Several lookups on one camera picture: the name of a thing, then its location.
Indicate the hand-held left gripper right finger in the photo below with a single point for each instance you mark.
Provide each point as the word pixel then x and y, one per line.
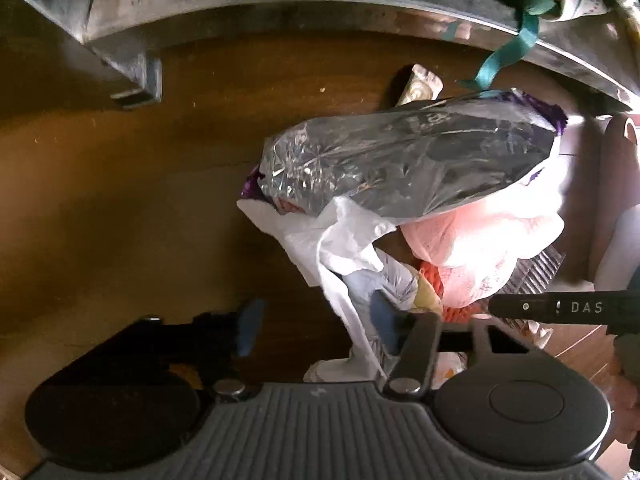
pixel 384 317

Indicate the teal ribbon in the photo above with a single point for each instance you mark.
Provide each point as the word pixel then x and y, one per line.
pixel 500 60

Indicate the orange foam net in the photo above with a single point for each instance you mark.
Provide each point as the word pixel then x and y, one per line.
pixel 432 277

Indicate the person's right hand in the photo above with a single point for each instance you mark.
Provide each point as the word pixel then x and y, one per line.
pixel 627 410

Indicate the clear ribbed plastic tray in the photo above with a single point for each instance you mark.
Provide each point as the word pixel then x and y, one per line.
pixel 537 272

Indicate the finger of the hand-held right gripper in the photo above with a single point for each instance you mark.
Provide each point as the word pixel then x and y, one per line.
pixel 550 306

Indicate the crumpled cream paper wrapper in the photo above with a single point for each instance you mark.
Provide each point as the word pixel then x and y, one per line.
pixel 420 87

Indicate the white plastic bag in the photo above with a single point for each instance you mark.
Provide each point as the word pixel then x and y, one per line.
pixel 325 240

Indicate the silver foil snack bag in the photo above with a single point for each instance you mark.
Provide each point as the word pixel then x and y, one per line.
pixel 400 160

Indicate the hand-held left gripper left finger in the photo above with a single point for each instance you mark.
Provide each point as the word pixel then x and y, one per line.
pixel 250 327

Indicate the pink foam net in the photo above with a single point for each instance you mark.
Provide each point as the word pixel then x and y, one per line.
pixel 475 240

